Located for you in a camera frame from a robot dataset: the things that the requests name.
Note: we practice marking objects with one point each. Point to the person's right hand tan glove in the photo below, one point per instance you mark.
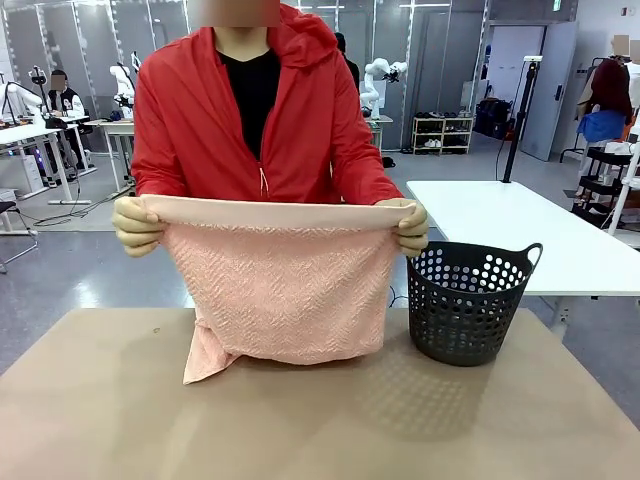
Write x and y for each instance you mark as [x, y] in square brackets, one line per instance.
[132, 225]

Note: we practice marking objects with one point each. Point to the person's left hand tan glove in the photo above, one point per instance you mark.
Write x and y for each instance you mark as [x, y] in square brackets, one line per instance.
[415, 235]

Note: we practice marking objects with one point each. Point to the dark grey perforated laundry basket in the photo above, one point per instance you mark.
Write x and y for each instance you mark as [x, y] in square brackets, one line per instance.
[460, 356]

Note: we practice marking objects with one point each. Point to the pink textured towel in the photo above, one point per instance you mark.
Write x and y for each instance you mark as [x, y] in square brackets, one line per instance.
[280, 290]

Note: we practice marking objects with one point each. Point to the person's left forearm red sleeve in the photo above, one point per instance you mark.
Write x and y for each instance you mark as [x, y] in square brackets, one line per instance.
[365, 175]

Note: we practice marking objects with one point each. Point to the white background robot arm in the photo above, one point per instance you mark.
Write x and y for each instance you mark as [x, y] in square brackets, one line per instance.
[372, 70]
[122, 82]
[15, 97]

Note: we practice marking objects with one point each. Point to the person's right forearm red sleeve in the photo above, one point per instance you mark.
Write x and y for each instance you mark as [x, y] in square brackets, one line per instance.
[157, 175]

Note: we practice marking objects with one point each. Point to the small black floor object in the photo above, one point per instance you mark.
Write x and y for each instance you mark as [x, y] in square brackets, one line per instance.
[388, 162]

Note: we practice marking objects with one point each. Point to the large white table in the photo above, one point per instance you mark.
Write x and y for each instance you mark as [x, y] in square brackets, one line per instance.
[500, 215]

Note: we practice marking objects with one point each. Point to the small white desk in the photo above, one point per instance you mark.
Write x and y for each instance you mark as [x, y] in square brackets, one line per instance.
[117, 123]

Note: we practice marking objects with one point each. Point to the wooden shoe rack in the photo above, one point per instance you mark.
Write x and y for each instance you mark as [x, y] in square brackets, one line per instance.
[442, 135]

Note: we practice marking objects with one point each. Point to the white desk with grey top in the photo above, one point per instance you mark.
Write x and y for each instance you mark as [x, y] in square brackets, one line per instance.
[382, 120]

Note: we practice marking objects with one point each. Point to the person in red jacket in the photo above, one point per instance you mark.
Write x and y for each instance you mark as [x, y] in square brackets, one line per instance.
[200, 125]

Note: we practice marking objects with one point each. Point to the black office chair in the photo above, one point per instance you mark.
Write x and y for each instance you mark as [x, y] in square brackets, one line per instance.
[10, 207]

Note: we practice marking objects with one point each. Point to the seated person black white jacket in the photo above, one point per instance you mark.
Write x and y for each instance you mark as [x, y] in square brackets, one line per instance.
[67, 102]

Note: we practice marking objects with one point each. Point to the long white desk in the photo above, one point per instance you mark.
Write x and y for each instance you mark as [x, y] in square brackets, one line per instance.
[30, 131]

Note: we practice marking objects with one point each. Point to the dark luggage pile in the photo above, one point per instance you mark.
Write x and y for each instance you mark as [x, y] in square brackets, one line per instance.
[492, 117]

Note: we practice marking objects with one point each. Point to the black tripod pole white box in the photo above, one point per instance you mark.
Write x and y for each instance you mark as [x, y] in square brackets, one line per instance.
[520, 120]

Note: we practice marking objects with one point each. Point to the standing person in black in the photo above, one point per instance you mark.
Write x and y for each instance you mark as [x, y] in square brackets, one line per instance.
[350, 65]

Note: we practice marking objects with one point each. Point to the grey-blue open door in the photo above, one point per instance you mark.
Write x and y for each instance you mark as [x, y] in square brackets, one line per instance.
[555, 100]

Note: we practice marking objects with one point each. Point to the black utility cart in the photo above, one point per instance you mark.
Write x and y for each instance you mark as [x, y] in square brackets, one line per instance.
[600, 165]

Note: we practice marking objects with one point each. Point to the blue cloth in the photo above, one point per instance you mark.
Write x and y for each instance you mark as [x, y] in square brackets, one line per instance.
[600, 127]

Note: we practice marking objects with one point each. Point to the white metal rack frame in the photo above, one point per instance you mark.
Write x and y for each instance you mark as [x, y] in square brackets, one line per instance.
[622, 190]

